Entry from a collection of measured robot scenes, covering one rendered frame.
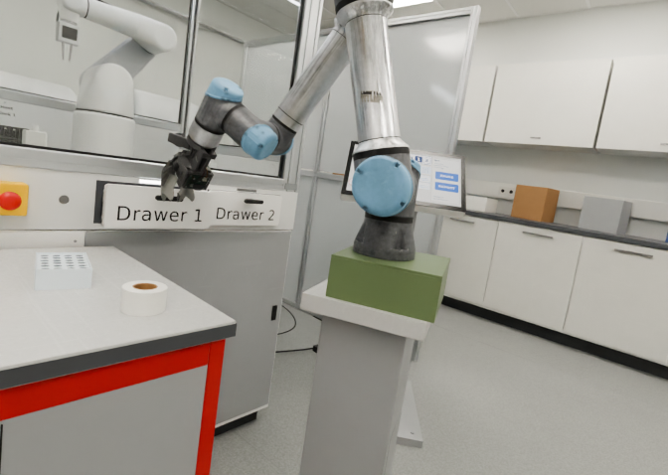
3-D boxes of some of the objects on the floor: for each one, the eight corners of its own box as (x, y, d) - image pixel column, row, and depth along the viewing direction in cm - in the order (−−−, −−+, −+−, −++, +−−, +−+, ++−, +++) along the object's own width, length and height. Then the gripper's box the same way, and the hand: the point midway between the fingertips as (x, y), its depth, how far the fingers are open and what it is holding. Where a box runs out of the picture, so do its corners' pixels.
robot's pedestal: (398, 544, 118) (443, 292, 109) (372, 652, 90) (431, 326, 81) (304, 503, 128) (339, 269, 119) (254, 589, 99) (296, 292, 90)
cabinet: (269, 419, 167) (295, 230, 157) (-93, 579, 91) (-85, 230, 81) (166, 335, 230) (180, 196, 221) (-100, 387, 154) (-95, 177, 144)
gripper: (188, 149, 90) (157, 217, 100) (231, 156, 98) (198, 218, 109) (176, 126, 94) (147, 194, 104) (218, 134, 102) (187, 196, 113)
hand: (171, 195), depth 107 cm, fingers closed on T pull, 3 cm apart
